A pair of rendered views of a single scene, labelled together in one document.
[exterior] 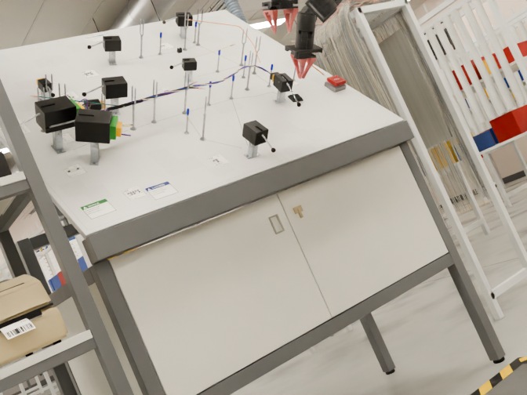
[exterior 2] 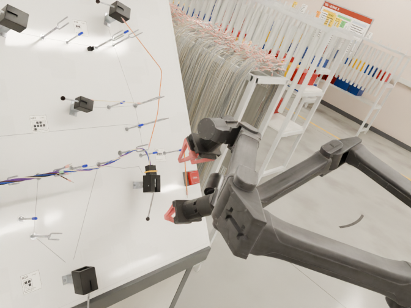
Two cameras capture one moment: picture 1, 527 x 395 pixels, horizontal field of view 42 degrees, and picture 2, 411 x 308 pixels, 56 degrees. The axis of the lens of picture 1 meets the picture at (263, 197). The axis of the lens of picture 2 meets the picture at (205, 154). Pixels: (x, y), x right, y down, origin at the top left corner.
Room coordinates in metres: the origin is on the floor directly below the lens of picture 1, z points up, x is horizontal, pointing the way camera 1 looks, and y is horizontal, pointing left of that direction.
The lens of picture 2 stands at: (1.18, 0.07, 1.80)
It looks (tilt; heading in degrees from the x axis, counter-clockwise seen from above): 24 degrees down; 338
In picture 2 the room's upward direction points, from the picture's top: 22 degrees clockwise
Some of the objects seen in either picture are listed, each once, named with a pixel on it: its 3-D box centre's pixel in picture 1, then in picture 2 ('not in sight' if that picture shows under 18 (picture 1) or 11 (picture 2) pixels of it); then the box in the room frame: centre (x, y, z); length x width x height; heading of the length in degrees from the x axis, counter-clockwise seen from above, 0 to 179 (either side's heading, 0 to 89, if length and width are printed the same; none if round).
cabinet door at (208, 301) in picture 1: (227, 291); not in sight; (1.84, 0.19, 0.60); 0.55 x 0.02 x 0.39; 125
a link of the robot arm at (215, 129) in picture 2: not in sight; (226, 135); (2.06, -0.32, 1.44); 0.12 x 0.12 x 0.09; 38
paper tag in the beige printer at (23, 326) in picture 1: (16, 328); not in sight; (1.50, 0.61, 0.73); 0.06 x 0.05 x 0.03; 128
